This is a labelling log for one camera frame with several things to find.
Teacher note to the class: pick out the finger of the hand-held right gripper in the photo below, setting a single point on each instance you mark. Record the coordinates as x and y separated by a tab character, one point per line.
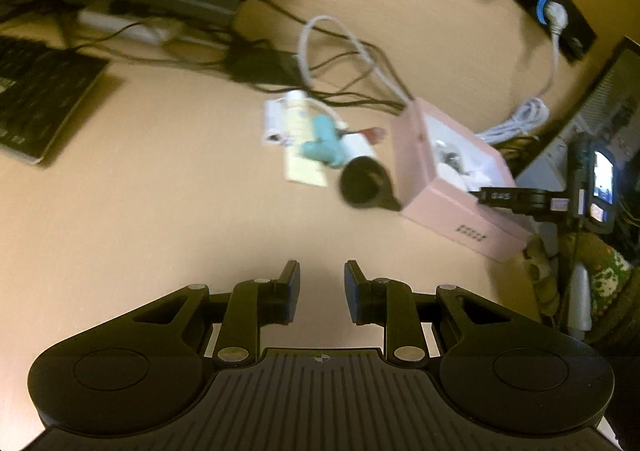
510	198

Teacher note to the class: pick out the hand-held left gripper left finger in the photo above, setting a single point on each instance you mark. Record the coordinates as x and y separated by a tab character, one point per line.
291	288

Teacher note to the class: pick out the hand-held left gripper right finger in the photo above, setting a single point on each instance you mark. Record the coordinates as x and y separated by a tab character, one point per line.
351	293

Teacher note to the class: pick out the pink cardboard box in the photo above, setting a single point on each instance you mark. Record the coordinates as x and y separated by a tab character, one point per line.
450	216

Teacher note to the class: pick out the black round scoop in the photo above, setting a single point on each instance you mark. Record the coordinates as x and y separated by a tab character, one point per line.
365	183

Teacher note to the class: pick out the white charger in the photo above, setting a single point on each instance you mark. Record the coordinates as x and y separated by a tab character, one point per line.
359	147

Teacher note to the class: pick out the teal plastic object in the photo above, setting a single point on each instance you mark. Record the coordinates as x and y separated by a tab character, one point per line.
324	143

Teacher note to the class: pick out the small white plug box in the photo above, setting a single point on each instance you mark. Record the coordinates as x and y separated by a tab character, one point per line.
272	123

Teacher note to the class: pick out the beige knobbly object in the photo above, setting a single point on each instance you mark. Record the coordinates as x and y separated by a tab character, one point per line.
540	271

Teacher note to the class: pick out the curved black-framed monitor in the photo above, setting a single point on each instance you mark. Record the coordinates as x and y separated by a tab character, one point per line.
605	101

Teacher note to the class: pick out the green patterned cloth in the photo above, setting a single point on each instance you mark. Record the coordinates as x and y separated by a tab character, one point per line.
607	276

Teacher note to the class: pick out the silver cylinder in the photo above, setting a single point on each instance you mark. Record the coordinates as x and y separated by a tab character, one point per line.
580	298

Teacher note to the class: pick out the small red object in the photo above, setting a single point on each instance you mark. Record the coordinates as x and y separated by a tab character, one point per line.
375	134

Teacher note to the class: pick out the black power adapter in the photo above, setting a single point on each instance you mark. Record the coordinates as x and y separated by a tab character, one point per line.
260	65

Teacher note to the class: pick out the white power strip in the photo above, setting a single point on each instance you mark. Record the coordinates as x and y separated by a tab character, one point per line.
125	26

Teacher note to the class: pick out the black keyboard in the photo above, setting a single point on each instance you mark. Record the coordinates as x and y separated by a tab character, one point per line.
40	91

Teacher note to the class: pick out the white wall plug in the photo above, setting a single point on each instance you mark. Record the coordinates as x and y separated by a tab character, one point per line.
555	16

